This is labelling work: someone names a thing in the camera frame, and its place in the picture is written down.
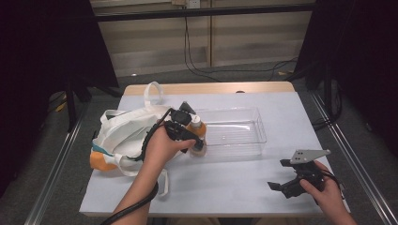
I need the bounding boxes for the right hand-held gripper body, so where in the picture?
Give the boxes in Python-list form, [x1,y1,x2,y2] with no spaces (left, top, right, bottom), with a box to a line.
[289,149,331,192]

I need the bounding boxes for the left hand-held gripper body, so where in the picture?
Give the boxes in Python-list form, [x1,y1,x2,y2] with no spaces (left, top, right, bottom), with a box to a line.
[163,101,196,143]

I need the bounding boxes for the orange drink bottle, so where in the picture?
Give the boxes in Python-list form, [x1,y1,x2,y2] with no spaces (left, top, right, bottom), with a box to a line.
[185,114,207,158]
[89,151,118,172]

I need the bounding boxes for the clear plastic container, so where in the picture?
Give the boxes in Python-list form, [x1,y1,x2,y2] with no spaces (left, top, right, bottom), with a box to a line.
[193,106,268,158]

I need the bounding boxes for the white tote bag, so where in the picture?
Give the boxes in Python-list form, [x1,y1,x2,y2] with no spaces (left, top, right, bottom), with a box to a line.
[89,82,176,197]

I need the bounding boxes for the person's right hand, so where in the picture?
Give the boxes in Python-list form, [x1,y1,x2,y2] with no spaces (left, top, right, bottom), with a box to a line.
[299,160,345,215]

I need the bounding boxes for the person's left hand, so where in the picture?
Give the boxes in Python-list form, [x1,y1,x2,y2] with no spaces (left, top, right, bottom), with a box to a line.
[143,126,196,173]

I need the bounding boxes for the black horizontal bar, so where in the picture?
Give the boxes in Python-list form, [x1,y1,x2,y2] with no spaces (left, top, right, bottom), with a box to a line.
[93,3,316,23]

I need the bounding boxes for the black stand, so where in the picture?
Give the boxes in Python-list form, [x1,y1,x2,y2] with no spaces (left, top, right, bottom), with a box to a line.
[64,74,92,133]

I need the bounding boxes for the black curtain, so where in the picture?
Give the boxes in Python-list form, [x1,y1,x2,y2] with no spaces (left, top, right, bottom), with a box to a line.
[0,0,119,198]
[295,0,398,158]

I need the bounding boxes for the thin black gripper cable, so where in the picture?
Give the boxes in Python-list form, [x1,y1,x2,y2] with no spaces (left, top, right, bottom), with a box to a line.
[322,170,345,201]

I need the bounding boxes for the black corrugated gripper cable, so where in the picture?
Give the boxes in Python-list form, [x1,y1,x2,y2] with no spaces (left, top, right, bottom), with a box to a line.
[99,107,175,225]

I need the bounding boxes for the metal floor rail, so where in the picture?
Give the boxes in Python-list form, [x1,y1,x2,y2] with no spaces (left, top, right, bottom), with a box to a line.
[23,104,92,225]
[309,91,398,225]

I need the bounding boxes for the black wall cable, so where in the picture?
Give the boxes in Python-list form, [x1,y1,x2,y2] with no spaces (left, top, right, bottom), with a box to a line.
[183,16,299,83]

